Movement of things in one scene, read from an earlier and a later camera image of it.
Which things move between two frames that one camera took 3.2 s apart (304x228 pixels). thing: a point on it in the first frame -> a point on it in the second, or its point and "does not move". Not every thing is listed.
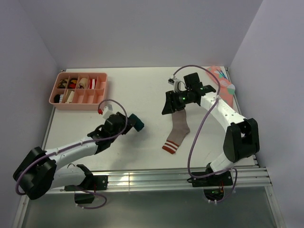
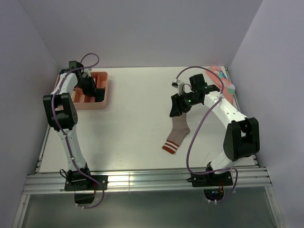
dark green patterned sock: x=137 y=124 -> x=99 y=97
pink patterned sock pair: x=227 y=89 does not move
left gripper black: x=128 y=126 -> x=92 y=91
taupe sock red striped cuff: x=179 y=129 does not move
